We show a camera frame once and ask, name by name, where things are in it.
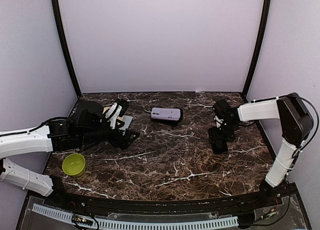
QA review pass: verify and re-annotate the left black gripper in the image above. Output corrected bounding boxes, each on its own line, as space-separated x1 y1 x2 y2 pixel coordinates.
79 116 140 150

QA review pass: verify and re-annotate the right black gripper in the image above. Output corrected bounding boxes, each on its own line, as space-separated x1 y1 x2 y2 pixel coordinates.
209 120 238 143

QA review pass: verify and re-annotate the silver white phone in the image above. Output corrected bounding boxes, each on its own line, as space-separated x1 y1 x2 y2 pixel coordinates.
119 115 133 130

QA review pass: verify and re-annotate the lavender phone case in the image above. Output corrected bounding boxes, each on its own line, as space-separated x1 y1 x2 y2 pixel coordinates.
150 107 183 124

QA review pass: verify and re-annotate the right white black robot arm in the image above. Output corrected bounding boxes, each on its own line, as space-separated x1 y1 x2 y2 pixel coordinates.
208 93 319 188

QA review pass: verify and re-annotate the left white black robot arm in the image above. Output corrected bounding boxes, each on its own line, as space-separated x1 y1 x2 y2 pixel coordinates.
0 99 140 208

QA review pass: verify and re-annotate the tan wooden round plate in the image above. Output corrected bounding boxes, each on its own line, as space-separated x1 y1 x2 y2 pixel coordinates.
103 106 124 121

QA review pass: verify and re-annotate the lime green bowl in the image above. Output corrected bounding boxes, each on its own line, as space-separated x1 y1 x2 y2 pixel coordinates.
62 153 86 177

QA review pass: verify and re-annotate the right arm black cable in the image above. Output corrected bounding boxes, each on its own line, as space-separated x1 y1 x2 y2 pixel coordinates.
287 94 316 161

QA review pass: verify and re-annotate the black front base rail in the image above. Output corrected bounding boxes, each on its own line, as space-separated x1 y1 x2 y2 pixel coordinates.
27 184 298 216

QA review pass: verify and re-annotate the white slotted cable duct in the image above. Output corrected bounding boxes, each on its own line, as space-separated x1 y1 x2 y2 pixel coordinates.
31 204 239 230

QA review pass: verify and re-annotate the right black corner post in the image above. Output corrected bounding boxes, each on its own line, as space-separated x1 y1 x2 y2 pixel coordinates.
241 0 271 100

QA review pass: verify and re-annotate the black corner post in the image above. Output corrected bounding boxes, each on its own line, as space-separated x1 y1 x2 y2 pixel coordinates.
241 0 271 100
51 0 82 98

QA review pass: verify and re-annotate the left black corner post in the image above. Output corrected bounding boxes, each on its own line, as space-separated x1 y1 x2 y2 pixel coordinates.
51 0 82 98

